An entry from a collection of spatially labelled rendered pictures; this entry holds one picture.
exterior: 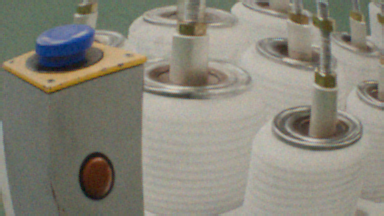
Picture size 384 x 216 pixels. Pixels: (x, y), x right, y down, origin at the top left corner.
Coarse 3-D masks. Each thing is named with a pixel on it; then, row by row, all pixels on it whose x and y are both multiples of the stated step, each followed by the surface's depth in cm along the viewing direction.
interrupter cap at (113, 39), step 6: (96, 30) 80; (102, 30) 79; (108, 30) 79; (96, 36) 78; (102, 36) 78; (108, 36) 78; (114, 36) 78; (120, 36) 77; (96, 42) 77; (102, 42) 77; (108, 42) 76; (114, 42) 76; (120, 42) 75
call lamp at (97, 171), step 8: (96, 160) 49; (104, 160) 49; (88, 168) 49; (96, 168) 49; (104, 168) 49; (88, 176) 49; (96, 176) 49; (104, 176) 49; (88, 184) 49; (96, 184) 49; (104, 184) 49; (88, 192) 49; (96, 192) 49; (104, 192) 50
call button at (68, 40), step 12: (72, 24) 51; (48, 36) 49; (60, 36) 49; (72, 36) 48; (84, 36) 49; (36, 48) 49; (48, 48) 48; (60, 48) 48; (72, 48) 48; (84, 48) 49; (48, 60) 49; (60, 60) 48; (72, 60) 49
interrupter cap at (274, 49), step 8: (264, 40) 78; (272, 40) 79; (280, 40) 79; (256, 48) 76; (264, 48) 76; (272, 48) 76; (280, 48) 77; (312, 48) 79; (320, 48) 79; (264, 56) 75; (272, 56) 74; (280, 56) 75; (288, 56) 76; (312, 56) 77; (288, 64) 73; (296, 64) 73; (304, 64) 73; (312, 64) 74; (336, 64) 75
